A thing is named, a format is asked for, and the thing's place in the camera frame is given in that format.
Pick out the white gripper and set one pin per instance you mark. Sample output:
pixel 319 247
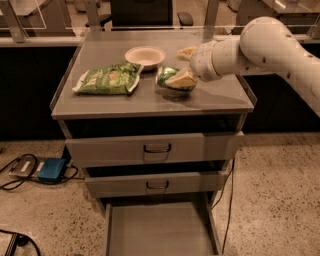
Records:
pixel 201 62

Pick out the green soda can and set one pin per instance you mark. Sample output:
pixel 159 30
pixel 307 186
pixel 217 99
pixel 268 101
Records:
pixel 166 72

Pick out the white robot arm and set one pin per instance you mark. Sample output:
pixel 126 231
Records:
pixel 265 45

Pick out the grey top drawer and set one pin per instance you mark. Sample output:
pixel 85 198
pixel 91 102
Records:
pixel 153 149

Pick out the grey drawer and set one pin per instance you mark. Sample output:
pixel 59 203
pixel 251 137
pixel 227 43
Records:
pixel 155 184
pixel 153 149
pixel 175 228

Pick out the grey drawer cabinet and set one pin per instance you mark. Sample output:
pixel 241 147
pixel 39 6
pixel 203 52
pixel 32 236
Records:
pixel 219 106

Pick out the grey middle drawer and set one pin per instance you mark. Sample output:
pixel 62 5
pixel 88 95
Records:
pixel 155 184

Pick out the grey bottom drawer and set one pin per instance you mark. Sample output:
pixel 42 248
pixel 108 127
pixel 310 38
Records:
pixel 175 228

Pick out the green chip bag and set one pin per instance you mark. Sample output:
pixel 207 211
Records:
pixel 114 79

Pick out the blue electronic box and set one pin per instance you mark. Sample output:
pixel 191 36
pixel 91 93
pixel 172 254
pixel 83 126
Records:
pixel 51 170

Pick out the grey flat device on floor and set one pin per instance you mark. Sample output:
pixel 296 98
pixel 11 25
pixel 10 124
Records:
pixel 27 166

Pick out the glass partition rail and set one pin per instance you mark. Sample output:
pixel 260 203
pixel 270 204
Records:
pixel 23 20

